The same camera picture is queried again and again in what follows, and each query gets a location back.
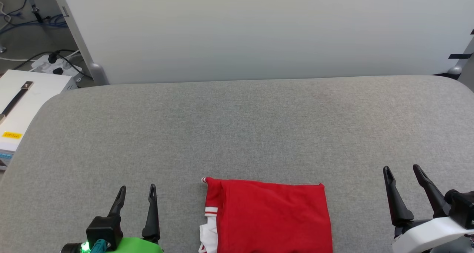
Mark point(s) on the grey post with black tape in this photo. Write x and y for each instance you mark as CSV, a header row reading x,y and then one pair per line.
x,y
463,60

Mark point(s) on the black stand leg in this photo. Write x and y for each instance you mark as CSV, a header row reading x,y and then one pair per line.
x,y
34,6

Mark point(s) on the red and white shirt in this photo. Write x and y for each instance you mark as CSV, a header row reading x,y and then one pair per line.
x,y
270,219

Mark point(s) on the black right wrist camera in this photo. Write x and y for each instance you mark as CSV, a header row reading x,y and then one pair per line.
x,y
461,208

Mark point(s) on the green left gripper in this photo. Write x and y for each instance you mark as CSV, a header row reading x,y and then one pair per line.
x,y
137,247

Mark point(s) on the white power strip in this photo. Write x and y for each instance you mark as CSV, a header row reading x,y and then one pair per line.
x,y
42,64

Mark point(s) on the grey metal partition post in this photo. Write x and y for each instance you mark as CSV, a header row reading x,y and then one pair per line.
x,y
79,38

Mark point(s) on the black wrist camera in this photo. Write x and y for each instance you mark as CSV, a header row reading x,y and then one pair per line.
x,y
461,208
103,230

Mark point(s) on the grey metal furniture leg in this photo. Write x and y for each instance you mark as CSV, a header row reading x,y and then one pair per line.
x,y
2,49

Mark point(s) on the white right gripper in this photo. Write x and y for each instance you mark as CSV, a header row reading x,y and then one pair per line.
x,y
426,234

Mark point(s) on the white partition panel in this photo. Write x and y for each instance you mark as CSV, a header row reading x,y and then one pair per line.
x,y
259,30

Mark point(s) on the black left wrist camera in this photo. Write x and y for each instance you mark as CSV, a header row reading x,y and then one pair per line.
x,y
103,230

